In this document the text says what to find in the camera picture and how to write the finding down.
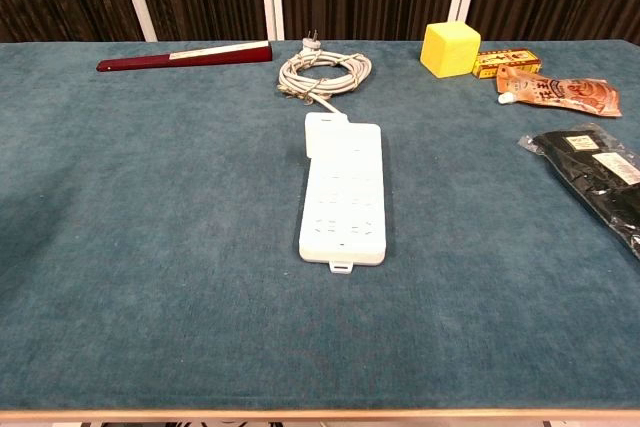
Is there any white plug adapter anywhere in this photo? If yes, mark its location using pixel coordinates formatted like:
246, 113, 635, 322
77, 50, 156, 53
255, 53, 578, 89
303, 111, 350, 157

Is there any teal table cloth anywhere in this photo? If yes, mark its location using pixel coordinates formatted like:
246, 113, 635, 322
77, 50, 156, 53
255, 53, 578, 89
0, 40, 640, 411

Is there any orange spout pouch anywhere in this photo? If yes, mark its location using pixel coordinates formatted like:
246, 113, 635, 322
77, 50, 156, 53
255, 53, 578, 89
495, 64, 623, 119

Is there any yellow foam cube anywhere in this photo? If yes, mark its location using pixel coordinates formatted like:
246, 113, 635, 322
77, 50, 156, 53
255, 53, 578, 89
419, 22, 482, 79

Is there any small yellow red box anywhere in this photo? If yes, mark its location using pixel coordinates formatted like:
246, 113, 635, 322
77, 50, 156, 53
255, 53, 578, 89
472, 48, 544, 81

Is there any coiled white power cable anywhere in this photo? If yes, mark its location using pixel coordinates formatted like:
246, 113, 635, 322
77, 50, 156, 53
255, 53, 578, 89
277, 28, 374, 116

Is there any black item in clear bag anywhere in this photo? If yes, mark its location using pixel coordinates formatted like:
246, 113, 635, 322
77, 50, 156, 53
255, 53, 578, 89
517, 122, 640, 261

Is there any white power strip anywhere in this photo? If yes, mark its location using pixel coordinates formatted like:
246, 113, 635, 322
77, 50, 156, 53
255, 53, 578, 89
298, 119, 388, 276

